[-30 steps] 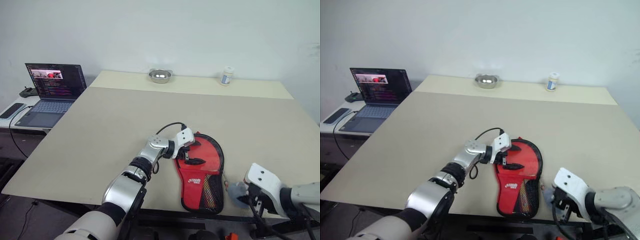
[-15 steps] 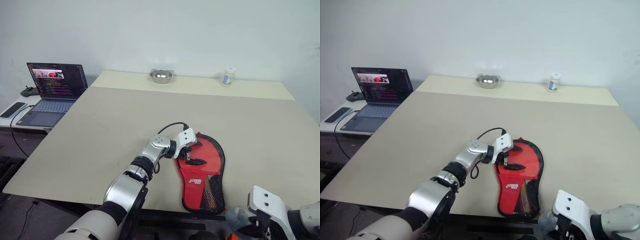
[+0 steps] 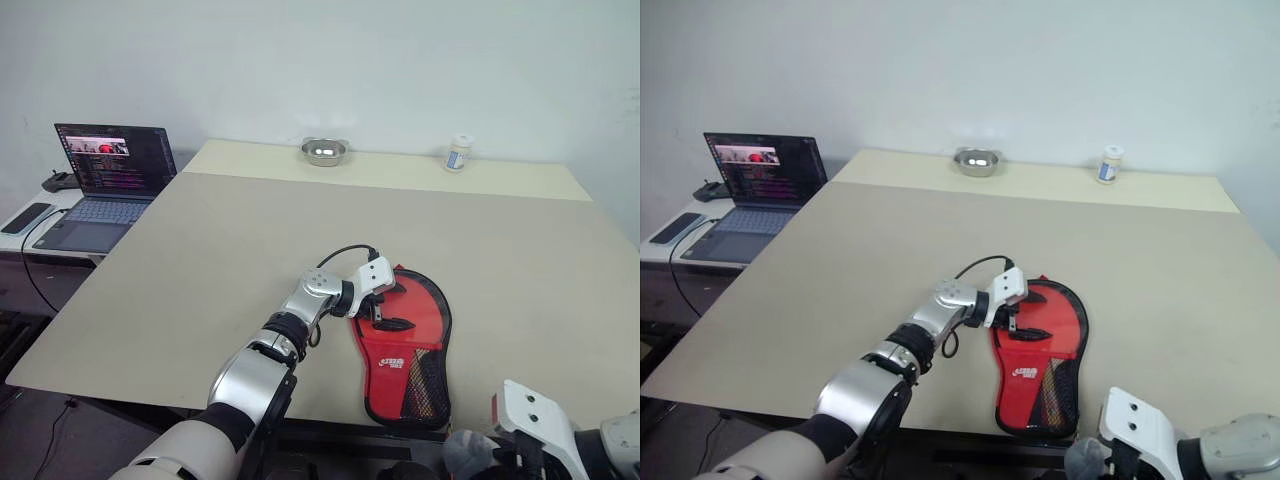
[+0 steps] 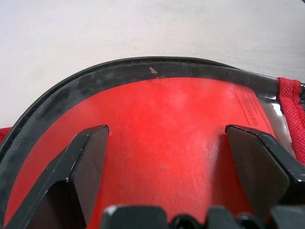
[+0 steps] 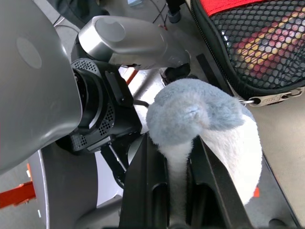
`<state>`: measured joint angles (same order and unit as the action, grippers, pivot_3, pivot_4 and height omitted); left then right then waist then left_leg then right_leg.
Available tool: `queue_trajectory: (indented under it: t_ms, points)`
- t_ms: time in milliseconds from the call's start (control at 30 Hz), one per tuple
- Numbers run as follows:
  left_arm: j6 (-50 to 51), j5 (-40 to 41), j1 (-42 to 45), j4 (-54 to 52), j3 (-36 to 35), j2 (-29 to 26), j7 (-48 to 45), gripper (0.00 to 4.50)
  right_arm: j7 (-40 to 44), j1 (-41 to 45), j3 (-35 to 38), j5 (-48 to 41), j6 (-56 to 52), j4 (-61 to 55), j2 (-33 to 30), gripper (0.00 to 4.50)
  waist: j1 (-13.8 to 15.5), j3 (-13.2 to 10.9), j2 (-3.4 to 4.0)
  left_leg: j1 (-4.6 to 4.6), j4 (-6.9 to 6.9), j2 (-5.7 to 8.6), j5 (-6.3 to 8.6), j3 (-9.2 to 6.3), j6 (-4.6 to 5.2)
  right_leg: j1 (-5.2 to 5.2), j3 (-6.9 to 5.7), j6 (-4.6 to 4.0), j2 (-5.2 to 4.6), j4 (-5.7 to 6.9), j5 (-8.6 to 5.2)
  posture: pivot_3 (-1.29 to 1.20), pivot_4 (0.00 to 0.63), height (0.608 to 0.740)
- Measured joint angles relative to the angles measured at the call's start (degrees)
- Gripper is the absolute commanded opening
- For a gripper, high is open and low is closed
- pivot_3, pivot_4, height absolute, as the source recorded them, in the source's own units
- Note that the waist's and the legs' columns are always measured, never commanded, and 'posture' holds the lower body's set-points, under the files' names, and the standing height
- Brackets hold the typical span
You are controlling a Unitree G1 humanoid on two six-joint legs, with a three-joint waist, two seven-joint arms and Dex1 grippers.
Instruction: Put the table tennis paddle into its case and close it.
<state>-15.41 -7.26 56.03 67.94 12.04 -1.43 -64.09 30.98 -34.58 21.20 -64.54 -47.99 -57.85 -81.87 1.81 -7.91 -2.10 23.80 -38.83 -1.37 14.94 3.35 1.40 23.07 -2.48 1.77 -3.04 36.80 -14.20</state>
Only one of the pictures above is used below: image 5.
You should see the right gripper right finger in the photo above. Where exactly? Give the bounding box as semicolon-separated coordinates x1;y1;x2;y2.
185;137;254;229

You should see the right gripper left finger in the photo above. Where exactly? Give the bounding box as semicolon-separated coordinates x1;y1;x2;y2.
119;133;171;229

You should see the grey white plush toy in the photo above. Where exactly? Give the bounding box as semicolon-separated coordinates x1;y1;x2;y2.
145;78;264;229

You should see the black zip pouch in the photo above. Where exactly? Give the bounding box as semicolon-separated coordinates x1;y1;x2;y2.
189;0;305;101

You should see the grey robot body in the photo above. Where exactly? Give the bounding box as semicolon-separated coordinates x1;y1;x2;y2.
30;140;131;229

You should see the silver metal zipper pull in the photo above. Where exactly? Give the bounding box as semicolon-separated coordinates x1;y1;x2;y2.
247;86;305;107

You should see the black strip under table edge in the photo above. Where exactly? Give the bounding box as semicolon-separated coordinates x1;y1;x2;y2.
195;53;229;91

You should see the red metal frame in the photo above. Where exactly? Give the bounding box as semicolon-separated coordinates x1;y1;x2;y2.
0;163;36;207

